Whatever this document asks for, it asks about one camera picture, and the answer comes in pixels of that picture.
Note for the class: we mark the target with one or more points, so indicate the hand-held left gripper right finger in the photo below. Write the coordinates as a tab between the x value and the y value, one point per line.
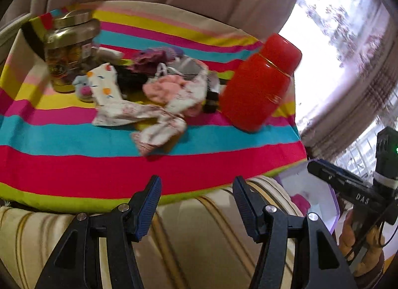
246	213

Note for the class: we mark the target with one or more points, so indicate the white floral cloth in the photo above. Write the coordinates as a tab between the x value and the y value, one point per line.
149	124

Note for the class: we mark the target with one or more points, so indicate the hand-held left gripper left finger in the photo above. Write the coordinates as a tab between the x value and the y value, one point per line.
148	211

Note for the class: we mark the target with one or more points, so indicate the small white cloth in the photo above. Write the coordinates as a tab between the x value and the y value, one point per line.
107	54

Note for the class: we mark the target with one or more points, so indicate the dark red knitted sock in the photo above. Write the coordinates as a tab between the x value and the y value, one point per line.
143	66

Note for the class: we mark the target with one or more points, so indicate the person's right hand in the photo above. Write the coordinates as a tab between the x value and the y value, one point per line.
346	241

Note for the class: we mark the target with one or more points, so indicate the glass jar with metal lid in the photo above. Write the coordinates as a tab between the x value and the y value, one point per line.
67	53

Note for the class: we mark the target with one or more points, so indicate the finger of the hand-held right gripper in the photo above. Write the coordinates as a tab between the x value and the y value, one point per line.
329	172

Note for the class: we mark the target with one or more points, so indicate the white sock with orange dots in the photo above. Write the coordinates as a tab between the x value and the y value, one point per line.
104	82

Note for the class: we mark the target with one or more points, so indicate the red thermos bottle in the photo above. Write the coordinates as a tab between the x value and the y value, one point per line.
259	87

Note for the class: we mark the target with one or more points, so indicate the purple storage box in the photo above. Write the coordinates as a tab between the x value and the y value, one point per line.
320	197

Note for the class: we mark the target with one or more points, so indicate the magenta cloth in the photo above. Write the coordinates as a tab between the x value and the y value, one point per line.
301	203

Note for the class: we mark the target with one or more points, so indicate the floral curtain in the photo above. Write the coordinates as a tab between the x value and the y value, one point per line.
348	115

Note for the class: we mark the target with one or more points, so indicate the grey sock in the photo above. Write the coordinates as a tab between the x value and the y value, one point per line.
188	67

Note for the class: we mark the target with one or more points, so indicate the white floral garment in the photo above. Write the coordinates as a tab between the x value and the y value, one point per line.
188	96

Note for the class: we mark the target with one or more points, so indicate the window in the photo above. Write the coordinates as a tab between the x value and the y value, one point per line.
329	28

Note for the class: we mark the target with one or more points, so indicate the beige striped sofa cushion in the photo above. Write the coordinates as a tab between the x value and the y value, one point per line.
199	239

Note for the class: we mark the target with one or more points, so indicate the black and white striped sock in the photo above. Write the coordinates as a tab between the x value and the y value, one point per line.
213	91

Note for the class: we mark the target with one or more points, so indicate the purple knitted sock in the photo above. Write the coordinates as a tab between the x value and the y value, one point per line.
158	54

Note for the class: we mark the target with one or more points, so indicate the grey plush toy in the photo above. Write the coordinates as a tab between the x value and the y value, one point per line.
82	88

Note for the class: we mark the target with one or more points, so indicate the rainbow striped blanket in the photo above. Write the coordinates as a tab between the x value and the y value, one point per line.
77	158

